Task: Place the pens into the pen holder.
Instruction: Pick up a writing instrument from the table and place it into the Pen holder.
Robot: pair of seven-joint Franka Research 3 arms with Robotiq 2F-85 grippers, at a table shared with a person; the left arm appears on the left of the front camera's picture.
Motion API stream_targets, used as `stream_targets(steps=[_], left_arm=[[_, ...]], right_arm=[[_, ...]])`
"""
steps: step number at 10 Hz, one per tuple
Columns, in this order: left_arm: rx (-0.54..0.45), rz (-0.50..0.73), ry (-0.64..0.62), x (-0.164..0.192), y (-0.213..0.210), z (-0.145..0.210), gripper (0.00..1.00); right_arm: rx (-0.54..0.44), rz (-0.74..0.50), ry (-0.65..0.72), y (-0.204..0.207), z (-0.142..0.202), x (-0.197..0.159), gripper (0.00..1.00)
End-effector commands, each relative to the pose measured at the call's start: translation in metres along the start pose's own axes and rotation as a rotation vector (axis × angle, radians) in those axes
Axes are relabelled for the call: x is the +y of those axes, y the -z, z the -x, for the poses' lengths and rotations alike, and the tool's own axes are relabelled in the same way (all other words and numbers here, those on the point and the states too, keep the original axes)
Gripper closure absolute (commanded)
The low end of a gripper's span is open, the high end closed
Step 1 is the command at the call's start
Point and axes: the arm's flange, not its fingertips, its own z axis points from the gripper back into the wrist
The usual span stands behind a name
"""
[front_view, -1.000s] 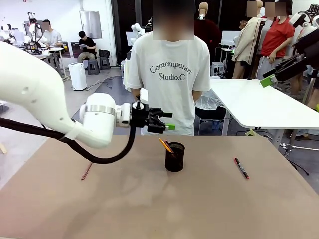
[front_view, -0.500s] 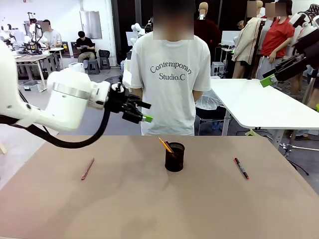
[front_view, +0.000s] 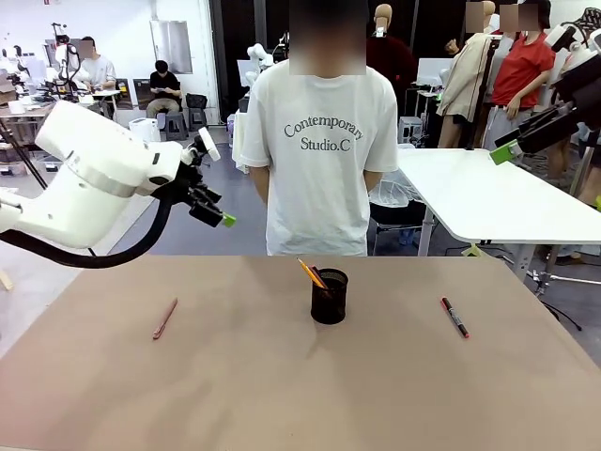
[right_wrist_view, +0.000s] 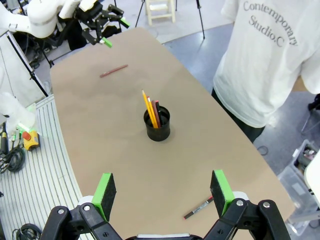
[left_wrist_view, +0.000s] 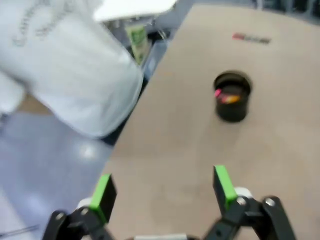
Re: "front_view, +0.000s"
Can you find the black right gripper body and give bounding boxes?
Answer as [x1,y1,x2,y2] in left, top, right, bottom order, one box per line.
[558,55,601,142]

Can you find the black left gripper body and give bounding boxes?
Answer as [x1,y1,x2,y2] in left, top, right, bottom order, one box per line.
[173,143,208,208]

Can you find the yellow pencil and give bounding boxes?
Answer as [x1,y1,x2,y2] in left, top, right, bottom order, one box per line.
[296,257,329,289]

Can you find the pink pen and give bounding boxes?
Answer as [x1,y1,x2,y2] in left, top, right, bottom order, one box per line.
[152,297,179,340]

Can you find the red and black marker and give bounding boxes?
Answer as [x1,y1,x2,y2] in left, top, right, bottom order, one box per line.
[439,296,470,340]

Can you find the person's right forearm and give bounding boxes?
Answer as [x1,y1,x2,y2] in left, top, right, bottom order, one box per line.
[248,164,271,208]

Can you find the black mesh pen holder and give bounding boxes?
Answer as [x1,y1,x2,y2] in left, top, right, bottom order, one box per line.
[310,268,349,325]

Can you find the black stool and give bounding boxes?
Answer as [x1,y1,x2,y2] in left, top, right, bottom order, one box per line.
[163,112,189,140]
[186,92,208,132]

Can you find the mannequin in red T-shirt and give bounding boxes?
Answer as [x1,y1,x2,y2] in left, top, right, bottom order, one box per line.
[483,0,558,151]

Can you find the white box appliance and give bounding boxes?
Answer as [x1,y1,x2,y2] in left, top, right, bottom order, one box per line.
[129,117,161,142]

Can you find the white table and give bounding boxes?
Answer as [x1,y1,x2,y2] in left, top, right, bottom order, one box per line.
[396,148,601,257]

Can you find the seated person in black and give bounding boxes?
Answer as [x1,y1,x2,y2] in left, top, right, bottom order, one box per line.
[146,59,183,118]

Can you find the mannequin in beige coat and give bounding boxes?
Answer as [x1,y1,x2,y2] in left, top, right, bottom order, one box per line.
[436,2,499,149]

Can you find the person in white T-shirt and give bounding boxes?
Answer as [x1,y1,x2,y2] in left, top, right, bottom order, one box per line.
[239,0,400,257]

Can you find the seated person in white shirt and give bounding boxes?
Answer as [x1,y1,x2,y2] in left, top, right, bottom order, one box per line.
[77,39,118,118]

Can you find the black tripod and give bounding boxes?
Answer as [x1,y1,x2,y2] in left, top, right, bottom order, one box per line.
[0,126,48,189]

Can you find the white and red background robot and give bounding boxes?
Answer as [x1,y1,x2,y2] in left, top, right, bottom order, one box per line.
[51,21,81,90]

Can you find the mannequin in dark red top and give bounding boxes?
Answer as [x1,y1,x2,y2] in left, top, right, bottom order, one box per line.
[365,3,418,95]

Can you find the white round wrist mount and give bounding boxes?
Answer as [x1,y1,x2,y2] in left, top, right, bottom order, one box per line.
[195,127,221,163]

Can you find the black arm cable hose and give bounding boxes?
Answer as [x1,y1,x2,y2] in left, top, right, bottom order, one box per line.
[0,178,192,271]

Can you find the grey metal wall panel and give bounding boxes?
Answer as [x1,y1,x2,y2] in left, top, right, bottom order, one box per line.
[149,19,193,75]

